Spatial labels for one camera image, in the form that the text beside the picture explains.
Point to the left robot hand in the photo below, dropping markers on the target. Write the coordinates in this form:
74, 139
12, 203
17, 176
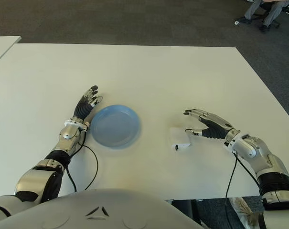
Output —
83, 109

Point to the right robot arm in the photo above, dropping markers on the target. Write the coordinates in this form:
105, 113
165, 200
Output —
249, 148

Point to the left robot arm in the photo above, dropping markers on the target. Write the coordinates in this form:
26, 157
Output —
67, 136

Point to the black table leg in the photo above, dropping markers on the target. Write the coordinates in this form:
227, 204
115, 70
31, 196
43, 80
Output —
186, 212

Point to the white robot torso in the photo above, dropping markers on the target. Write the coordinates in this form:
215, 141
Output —
99, 210

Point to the seated person legs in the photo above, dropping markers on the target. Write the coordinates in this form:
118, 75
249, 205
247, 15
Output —
269, 12

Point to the white charger block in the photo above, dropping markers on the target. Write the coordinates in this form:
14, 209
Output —
180, 137

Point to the white side table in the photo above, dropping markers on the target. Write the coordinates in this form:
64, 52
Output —
2, 46

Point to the blue plastic plate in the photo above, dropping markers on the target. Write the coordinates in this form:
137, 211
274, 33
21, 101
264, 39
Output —
115, 126

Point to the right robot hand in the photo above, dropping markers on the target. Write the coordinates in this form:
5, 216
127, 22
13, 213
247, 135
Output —
216, 126

